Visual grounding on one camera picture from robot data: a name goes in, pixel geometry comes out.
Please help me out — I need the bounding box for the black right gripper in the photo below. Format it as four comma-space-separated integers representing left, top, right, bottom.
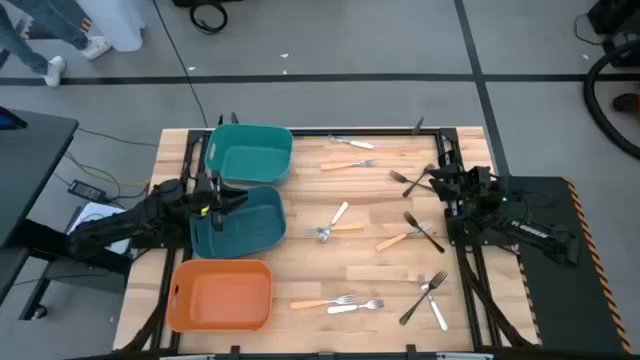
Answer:
427, 166, 496, 219

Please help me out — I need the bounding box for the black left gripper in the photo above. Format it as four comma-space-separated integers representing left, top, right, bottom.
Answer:
192, 172, 250, 232

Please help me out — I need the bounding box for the black fork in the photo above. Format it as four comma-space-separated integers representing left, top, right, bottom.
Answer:
401, 162, 437, 199
398, 270, 449, 327
402, 210, 446, 254
388, 169, 436, 194

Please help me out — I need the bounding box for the white handled fork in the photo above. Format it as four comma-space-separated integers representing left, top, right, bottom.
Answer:
328, 133, 376, 151
317, 201, 350, 244
326, 298, 386, 316
417, 273, 450, 333

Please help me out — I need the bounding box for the wooden handled fork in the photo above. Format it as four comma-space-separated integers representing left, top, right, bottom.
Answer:
375, 221, 433, 253
289, 293, 358, 311
303, 222, 367, 237
319, 158, 377, 173

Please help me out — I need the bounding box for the dark teal plastic bin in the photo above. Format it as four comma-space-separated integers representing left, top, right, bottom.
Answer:
189, 184, 288, 260

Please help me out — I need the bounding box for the light teal plastic bin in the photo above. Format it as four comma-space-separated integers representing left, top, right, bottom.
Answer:
204, 123, 295, 185

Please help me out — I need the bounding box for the orange plastic bin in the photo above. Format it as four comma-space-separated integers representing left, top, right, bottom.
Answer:
166, 258, 275, 333

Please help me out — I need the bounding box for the white flat box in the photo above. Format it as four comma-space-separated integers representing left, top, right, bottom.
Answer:
66, 201, 132, 255

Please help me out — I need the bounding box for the black power adapter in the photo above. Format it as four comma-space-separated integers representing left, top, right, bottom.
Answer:
67, 178, 109, 204

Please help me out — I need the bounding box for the dark grey desk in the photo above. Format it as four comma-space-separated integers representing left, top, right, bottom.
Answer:
0, 108, 134, 321

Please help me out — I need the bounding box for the white pillar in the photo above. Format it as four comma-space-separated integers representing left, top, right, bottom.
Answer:
74, 0, 147, 54

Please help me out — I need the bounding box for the blue screen device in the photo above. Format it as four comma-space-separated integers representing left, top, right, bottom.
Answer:
0, 105, 29, 131

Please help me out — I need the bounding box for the black equipment case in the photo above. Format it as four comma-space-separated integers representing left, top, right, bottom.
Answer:
585, 0, 640, 69

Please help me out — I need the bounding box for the person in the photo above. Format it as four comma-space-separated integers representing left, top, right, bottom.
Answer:
0, 0, 112, 89

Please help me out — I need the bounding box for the thin black floor cable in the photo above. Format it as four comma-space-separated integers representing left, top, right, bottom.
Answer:
77, 127, 160, 149

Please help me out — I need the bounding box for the long black floor cable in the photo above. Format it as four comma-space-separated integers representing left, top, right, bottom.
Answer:
151, 0, 209, 129

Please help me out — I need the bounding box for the yellow floor cable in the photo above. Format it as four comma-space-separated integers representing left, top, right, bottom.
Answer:
63, 151, 151, 190

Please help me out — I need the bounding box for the black vacuum hose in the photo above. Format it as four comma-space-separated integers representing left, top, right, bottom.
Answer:
583, 39, 640, 162

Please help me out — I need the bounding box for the coiled black cable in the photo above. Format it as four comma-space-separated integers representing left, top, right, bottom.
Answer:
187, 0, 230, 36

